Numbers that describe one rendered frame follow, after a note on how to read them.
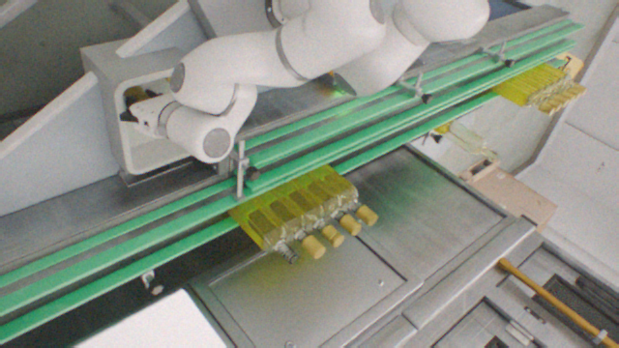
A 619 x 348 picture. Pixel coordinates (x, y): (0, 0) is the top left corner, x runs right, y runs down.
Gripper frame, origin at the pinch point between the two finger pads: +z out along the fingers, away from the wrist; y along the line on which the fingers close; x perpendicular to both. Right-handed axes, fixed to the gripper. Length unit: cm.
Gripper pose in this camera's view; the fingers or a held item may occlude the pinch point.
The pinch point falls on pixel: (142, 101)
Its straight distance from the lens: 99.5
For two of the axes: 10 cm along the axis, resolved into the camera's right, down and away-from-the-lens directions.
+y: 7.5, -3.6, 5.5
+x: -0.6, -8.7, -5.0
